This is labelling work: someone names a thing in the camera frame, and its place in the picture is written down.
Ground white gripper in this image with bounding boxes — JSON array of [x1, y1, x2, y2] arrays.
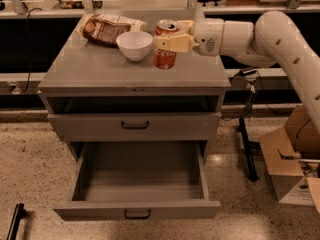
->
[[154, 18, 224, 57]]

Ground red coke can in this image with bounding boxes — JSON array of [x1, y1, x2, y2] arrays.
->
[[153, 19, 178, 70]]

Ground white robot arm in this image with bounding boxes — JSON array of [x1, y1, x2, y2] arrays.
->
[[154, 11, 320, 132]]

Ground grey drawer cabinet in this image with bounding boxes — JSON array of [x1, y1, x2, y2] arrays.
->
[[39, 34, 230, 156]]

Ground closed grey upper drawer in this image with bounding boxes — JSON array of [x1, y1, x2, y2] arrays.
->
[[48, 113, 221, 142]]

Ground open grey lower drawer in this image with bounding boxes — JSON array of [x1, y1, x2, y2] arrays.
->
[[54, 141, 220, 221]]

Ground white bowl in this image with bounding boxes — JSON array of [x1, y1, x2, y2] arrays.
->
[[116, 31, 153, 61]]

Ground brown chip bag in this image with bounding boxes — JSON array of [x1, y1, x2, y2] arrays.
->
[[76, 14, 147, 47]]

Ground cardboard box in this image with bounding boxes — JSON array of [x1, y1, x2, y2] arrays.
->
[[259, 105, 320, 213]]

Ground black bar on floor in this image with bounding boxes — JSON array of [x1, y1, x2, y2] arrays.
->
[[6, 203, 27, 240]]

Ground black stand with cables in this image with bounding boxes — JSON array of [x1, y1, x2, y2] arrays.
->
[[231, 67, 261, 182]]

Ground black cable on left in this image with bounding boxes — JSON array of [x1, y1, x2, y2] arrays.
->
[[9, 7, 44, 94]]

